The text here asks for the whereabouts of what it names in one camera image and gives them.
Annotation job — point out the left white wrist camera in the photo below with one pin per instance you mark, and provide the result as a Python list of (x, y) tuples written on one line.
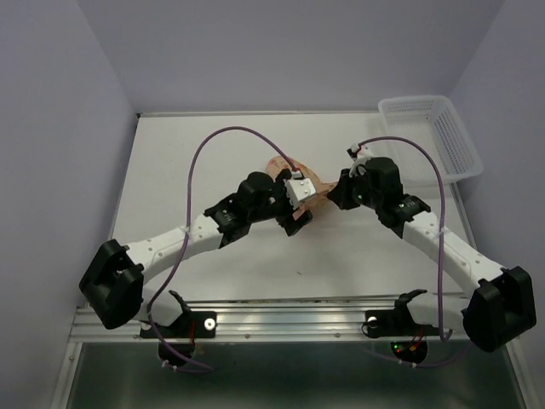
[(299, 191)]

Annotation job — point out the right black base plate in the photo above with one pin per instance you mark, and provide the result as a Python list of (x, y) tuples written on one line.
[(394, 323)]

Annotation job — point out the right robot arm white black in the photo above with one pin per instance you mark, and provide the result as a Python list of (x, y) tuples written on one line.
[(498, 303)]

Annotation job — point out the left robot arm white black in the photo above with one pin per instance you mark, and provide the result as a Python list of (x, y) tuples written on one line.
[(114, 282)]

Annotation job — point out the aluminium mounting rail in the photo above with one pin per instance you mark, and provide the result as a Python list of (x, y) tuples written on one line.
[(284, 321)]

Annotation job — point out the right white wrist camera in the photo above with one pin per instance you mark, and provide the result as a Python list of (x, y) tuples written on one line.
[(360, 154)]

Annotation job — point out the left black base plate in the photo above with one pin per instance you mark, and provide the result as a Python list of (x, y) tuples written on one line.
[(179, 325)]

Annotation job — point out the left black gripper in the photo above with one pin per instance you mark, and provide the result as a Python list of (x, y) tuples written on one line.
[(285, 220)]

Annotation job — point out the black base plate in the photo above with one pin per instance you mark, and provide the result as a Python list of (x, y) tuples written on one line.
[(179, 325), (394, 323)]

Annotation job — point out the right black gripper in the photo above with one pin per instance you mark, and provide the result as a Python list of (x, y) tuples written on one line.
[(339, 193)]

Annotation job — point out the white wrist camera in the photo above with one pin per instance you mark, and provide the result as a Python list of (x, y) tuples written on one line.
[(299, 191), (360, 154)]

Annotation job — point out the white plastic basket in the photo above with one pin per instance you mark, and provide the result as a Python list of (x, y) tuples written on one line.
[(431, 122)]

